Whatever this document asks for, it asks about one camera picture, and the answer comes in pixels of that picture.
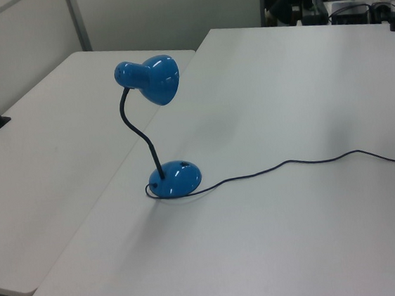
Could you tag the blue gooseneck desk lamp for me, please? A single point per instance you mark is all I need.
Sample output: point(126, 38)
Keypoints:
point(177, 182)

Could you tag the black cone-shaped lamp shade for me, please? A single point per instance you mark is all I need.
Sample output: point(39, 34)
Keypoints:
point(280, 10)

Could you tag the grey partition post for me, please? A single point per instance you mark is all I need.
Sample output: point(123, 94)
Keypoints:
point(78, 22)

